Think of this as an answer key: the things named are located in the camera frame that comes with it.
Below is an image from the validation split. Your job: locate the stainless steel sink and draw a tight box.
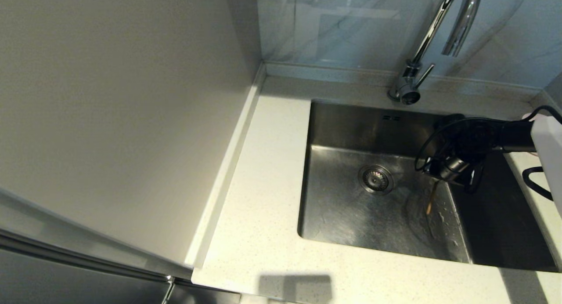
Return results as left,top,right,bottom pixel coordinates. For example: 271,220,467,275
297,100,560,271

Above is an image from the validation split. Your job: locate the grey tall cabinet door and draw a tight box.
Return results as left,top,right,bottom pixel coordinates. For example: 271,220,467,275
0,227,241,304

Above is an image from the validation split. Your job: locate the chrome cabinet door handle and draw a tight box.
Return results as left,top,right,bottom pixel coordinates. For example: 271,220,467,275
161,274,176,304

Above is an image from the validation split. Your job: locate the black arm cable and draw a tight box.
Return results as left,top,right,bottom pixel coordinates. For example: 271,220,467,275
527,105,562,124

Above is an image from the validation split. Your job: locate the wooden chopstick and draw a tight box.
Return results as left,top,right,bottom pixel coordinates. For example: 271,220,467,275
426,181,440,215

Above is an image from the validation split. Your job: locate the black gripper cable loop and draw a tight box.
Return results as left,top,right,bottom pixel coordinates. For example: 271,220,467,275
414,117,501,195

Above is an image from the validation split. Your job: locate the chrome gooseneck faucet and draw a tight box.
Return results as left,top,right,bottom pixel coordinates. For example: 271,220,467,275
387,0,483,105

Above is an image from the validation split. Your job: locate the metal sink drain strainer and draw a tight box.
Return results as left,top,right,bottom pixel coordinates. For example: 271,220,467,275
358,165,394,195

